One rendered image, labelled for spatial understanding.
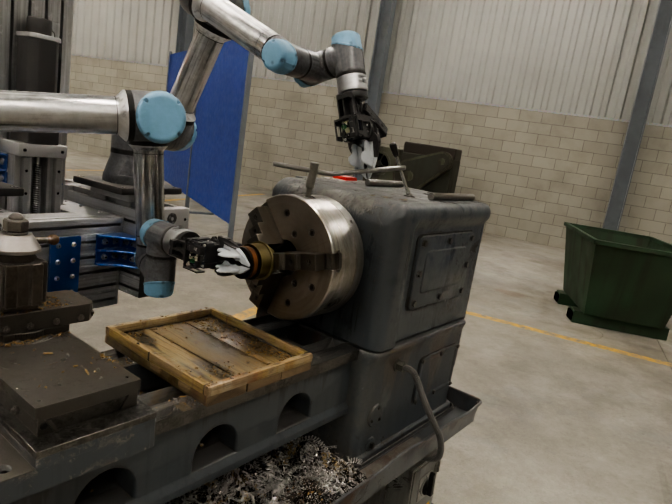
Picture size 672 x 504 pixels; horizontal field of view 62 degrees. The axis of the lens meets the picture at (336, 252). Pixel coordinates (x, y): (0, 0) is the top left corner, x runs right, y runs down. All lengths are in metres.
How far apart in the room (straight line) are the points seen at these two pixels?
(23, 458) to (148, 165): 0.84
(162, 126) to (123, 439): 0.72
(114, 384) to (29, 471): 0.16
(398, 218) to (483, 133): 9.93
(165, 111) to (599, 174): 10.17
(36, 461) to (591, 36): 11.05
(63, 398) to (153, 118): 0.69
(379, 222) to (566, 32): 10.22
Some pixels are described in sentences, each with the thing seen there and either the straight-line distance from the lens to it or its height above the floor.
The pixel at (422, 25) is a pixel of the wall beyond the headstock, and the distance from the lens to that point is 11.91.
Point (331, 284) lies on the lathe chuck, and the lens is 1.30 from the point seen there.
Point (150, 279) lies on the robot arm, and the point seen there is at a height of 0.97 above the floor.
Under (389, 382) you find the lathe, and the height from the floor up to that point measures 0.75.
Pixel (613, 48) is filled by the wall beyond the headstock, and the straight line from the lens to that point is 11.41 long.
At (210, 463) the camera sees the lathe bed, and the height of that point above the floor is 0.71.
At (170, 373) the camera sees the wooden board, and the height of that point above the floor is 0.89.
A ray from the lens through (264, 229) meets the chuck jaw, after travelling 1.36.
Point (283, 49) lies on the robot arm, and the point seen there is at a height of 1.57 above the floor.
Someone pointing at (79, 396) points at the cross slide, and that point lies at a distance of 0.91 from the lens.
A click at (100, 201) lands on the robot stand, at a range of 1.81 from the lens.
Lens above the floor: 1.39
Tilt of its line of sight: 12 degrees down
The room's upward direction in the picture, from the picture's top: 9 degrees clockwise
